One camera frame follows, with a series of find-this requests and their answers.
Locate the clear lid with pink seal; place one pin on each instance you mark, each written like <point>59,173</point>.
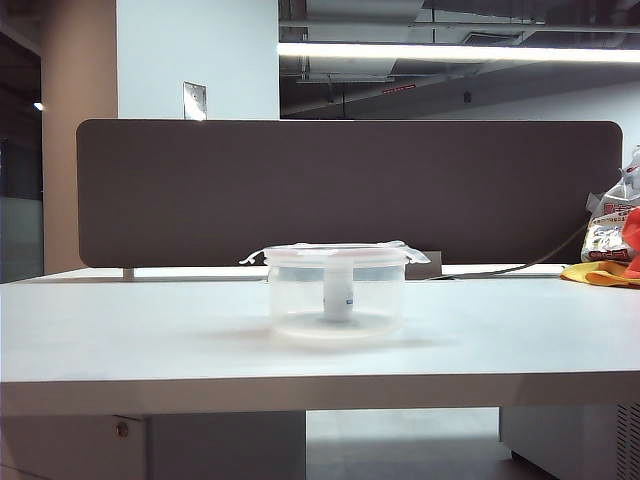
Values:
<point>330,250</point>

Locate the small white medicine bottle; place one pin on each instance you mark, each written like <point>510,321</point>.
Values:
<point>336,300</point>

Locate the round clear plastic box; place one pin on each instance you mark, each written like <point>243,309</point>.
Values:
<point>300,305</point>

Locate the round brass cabinet lock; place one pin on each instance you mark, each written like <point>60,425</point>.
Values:
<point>120,428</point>

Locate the round ceiling lamp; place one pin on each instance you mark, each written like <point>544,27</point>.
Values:
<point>38,106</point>

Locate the red ceiling sign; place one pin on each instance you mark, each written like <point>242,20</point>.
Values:
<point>398,89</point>

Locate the ceiling light strip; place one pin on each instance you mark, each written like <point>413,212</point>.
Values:
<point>450,52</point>

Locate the yellow cloth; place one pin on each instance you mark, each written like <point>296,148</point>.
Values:
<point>595,275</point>

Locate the printed plastic snack bag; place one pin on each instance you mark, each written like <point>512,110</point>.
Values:
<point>607,235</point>

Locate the white vented cabinet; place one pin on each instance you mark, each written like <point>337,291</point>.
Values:
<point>560,440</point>

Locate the orange-red cloth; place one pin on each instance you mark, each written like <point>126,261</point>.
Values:
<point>634,235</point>

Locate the white drawer cabinet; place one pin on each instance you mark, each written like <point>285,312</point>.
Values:
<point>75,450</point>

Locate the metal wall plate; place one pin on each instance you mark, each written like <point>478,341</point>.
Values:
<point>194,100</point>

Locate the metal divider bracket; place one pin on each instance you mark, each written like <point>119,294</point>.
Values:
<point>128,273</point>

